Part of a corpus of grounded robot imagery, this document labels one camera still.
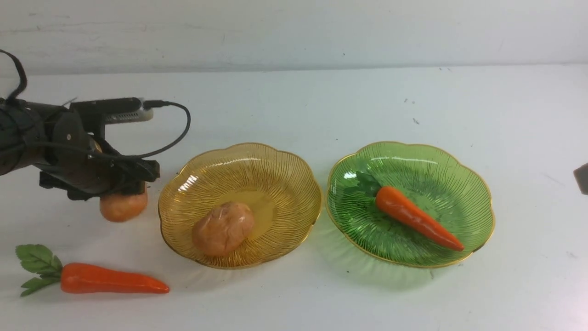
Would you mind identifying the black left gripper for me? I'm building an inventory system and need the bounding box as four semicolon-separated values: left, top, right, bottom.
39;110;160;201

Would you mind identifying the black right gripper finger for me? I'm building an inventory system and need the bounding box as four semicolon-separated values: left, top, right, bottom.
573;163;588;195

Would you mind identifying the brown potato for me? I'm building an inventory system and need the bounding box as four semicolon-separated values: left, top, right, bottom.
100;185;148;223
192;202;255;257

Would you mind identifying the orange carrot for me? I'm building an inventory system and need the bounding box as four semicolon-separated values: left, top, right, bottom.
15;244;170;297
344;171;464;251

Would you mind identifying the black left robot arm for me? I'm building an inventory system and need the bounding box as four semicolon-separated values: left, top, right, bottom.
0;97;160;201

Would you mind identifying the green ribbed glass plate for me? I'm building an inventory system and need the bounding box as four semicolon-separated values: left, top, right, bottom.
326;141;496;268

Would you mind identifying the amber ribbed glass plate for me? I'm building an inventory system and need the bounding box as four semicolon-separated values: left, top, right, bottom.
158;143;323;269

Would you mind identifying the black camera cable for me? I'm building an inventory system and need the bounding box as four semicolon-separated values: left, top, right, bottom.
0;49;192;161

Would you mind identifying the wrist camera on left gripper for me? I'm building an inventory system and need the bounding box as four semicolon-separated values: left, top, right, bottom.
69;97;154;138

